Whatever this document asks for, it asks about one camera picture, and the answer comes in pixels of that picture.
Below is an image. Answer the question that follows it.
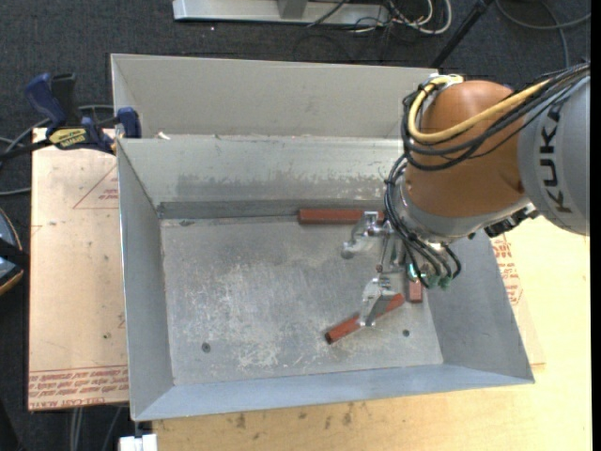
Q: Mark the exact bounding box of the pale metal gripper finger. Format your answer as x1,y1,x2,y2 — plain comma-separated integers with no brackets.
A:
359,276,397,328
340,210,388,259

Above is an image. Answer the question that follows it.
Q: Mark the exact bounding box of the red-brown flat block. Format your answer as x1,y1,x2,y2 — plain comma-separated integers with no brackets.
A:
324,292,407,346
297,208,386,226
405,276,424,305

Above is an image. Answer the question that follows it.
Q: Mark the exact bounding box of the grey metal bin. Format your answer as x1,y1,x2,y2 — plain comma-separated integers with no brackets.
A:
110,53,536,423

